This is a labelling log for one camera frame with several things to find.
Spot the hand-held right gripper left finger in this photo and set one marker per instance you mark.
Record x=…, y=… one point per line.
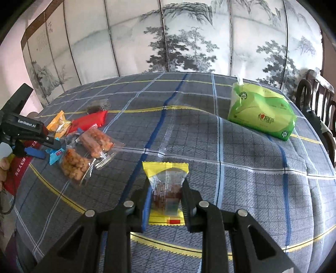
x=146, y=218

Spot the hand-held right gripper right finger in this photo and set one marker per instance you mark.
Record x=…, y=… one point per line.
x=187, y=210

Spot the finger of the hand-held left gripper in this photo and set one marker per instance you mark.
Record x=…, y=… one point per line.
x=35, y=153
x=53, y=141

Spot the red and gold tin box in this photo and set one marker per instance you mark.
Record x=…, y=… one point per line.
x=19, y=173

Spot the yellow snack packet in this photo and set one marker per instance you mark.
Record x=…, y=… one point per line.
x=166, y=183

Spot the clear packet of fried snacks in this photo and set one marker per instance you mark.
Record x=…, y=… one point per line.
x=74, y=165
x=95, y=141

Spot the clear packet of dark snacks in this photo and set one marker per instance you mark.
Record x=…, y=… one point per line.
x=99, y=105

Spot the person's left hand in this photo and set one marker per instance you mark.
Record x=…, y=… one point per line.
x=4, y=169

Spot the orange snack packet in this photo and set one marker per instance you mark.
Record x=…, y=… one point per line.
x=59, y=123

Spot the red snack packet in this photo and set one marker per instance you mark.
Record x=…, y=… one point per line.
x=89, y=120

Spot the grey checked tablecloth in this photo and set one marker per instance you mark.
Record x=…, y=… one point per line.
x=236, y=170

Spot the green tissue pack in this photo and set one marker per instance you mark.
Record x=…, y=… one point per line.
x=260, y=113

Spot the painted folding screen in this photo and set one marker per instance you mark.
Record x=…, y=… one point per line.
x=170, y=36

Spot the dark wooden chair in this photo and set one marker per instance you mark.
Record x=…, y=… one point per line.
x=319, y=105

